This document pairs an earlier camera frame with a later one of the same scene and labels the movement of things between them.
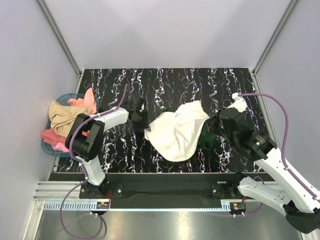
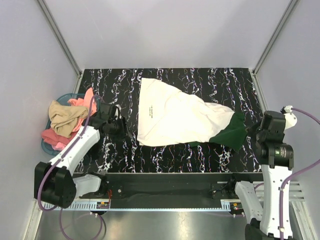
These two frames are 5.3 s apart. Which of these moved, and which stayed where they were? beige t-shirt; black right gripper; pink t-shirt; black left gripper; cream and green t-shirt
Moved: black left gripper; black right gripper; cream and green t-shirt
Stayed: beige t-shirt; pink t-shirt
